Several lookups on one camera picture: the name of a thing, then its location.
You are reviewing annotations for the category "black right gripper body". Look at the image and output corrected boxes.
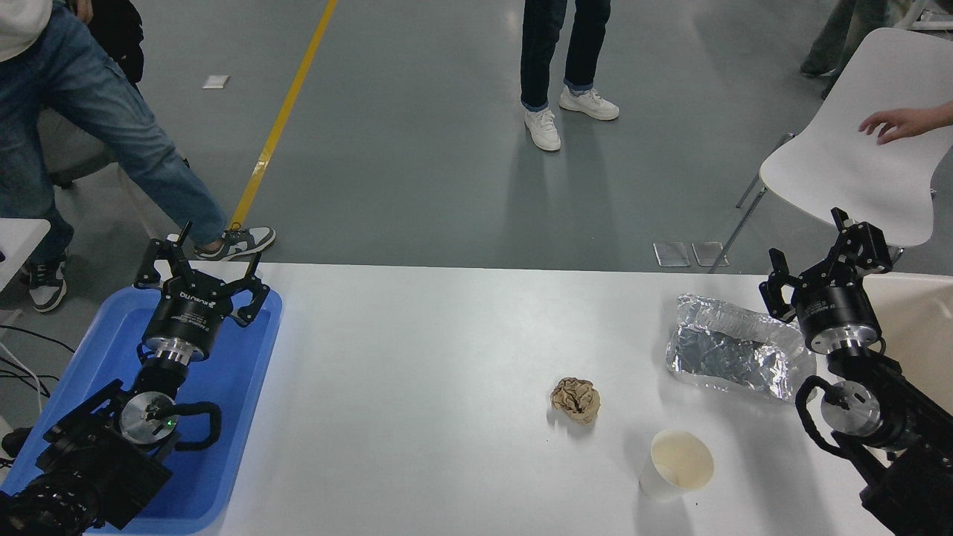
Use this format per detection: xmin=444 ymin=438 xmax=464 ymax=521
xmin=791 ymin=277 xmax=885 ymax=352

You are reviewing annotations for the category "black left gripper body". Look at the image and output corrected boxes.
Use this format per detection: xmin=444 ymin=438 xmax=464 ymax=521
xmin=141 ymin=272 xmax=235 ymax=352

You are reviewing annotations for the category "white paper cup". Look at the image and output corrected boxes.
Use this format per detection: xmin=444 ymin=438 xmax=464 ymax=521
xmin=639 ymin=428 xmax=715 ymax=502

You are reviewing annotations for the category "person's hand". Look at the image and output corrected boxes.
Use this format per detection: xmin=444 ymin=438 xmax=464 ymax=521
xmin=858 ymin=109 xmax=936 ymax=145

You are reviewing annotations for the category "crumpled foil tray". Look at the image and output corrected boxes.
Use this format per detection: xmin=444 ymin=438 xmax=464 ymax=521
xmin=665 ymin=293 xmax=817 ymax=403

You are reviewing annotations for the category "blue plastic tray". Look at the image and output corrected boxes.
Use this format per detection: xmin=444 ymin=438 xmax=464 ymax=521
xmin=0 ymin=285 xmax=284 ymax=535

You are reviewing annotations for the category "white plastic chair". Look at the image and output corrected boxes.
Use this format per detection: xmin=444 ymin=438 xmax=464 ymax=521
xmin=707 ymin=28 xmax=953 ymax=273

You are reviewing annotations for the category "large pale bin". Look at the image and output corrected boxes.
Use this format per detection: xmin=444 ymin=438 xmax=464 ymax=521
xmin=856 ymin=272 xmax=953 ymax=418

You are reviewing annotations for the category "grey wheeled chair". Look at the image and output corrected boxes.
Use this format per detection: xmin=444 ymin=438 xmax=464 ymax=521
xmin=36 ymin=104 xmax=191 ymax=191

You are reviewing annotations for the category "white side table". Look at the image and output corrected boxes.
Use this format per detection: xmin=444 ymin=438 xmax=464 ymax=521
xmin=0 ymin=218 xmax=51 ymax=291

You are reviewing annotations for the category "person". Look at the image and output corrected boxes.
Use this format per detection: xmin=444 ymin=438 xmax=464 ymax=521
xmin=800 ymin=0 xmax=924 ymax=100
xmin=519 ymin=0 xmax=620 ymax=153
xmin=0 ymin=0 xmax=277 ymax=313

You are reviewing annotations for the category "black jacket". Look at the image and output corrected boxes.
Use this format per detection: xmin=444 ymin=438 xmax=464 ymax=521
xmin=88 ymin=0 xmax=144 ymax=84

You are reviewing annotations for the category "crumpled tan paper ball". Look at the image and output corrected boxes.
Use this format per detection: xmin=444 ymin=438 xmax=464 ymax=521
xmin=550 ymin=377 xmax=602 ymax=425

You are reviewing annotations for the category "black cable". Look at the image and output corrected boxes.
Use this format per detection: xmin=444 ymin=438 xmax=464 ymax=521
xmin=0 ymin=325 xmax=77 ymax=354

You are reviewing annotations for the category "white cable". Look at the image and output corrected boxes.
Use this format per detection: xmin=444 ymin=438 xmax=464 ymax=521
xmin=0 ymin=339 xmax=45 ymax=415

